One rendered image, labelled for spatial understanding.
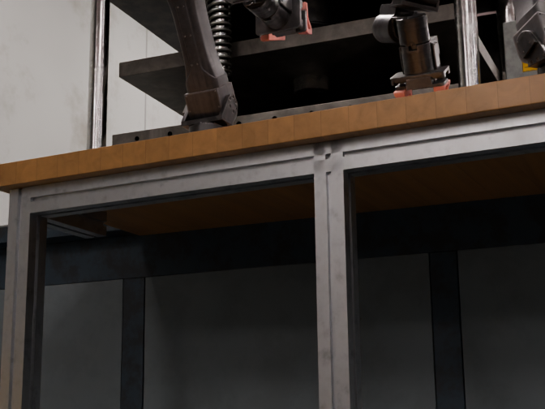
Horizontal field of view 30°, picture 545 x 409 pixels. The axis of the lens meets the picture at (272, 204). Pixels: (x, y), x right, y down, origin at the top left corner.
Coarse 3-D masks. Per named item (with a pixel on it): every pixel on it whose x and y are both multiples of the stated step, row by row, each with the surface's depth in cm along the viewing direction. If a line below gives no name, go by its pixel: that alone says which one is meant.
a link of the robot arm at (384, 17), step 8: (400, 0) 185; (384, 8) 195; (392, 8) 192; (400, 8) 191; (408, 8) 190; (416, 8) 188; (424, 8) 187; (432, 8) 188; (384, 16) 193; (392, 16) 191; (376, 24) 195; (384, 24) 192; (376, 32) 195; (384, 32) 192; (392, 32) 191; (384, 40) 194; (392, 40) 192
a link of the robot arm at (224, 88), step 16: (176, 0) 172; (192, 0) 172; (176, 16) 174; (192, 16) 172; (192, 32) 173; (208, 32) 176; (192, 48) 174; (208, 48) 175; (192, 64) 175; (208, 64) 174; (192, 80) 176; (208, 80) 175; (224, 80) 177; (192, 96) 176; (208, 96) 175; (224, 96) 176; (192, 112) 177; (208, 112) 176
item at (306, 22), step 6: (306, 6) 210; (306, 12) 210; (306, 18) 209; (306, 24) 209; (288, 30) 208; (294, 30) 209; (300, 30) 209; (306, 30) 209; (276, 36) 211; (282, 36) 211
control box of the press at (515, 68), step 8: (504, 24) 281; (512, 24) 280; (504, 32) 280; (512, 32) 279; (504, 40) 280; (512, 40) 279; (504, 48) 279; (512, 48) 278; (512, 56) 278; (512, 64) 277; (520, 64) 276; (512, 72) 277; (520, 72) 276; (528, 72) 275; (536, 72) 274
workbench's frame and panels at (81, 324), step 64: (0, 256) 220; (64, 256) 214; (128, 256) 208; (192, 256) 202; (256, 256) 196; (384, 256) 186; (448, 256) 182; (512, 256) 177; (0, 320) 217; (64, 320) 211; (128, 320) 205; (192, 320) 199; (256, 320) 194; (384, 320) 184; (448, 320) 179; (512, 320) 175; (64, 384) 208; (128, 384) 202; (192, 384) 196; (256, 384) 191; (384, 384) 181; (448, 384) 177; (512, 384) 173
